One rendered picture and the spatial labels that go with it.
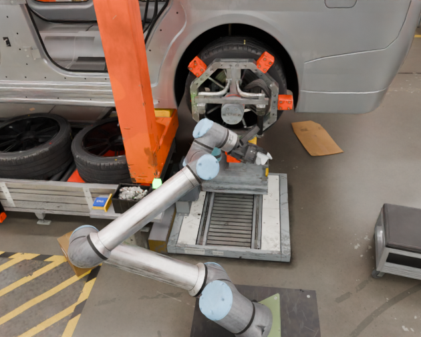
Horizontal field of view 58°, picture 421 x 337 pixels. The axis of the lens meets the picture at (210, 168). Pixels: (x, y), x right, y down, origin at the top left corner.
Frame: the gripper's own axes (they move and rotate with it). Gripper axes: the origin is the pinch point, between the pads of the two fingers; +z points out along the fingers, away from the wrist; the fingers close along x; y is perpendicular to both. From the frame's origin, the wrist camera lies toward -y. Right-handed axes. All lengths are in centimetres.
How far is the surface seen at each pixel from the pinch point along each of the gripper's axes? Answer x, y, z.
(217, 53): -62, -60, -19
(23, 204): -157, 66, -82
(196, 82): -71, -42, -21
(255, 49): -50, -70, -1
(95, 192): -118, 41, -45
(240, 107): -54, -34, 4
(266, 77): -46, -55, 9
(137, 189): -73, 32, -31
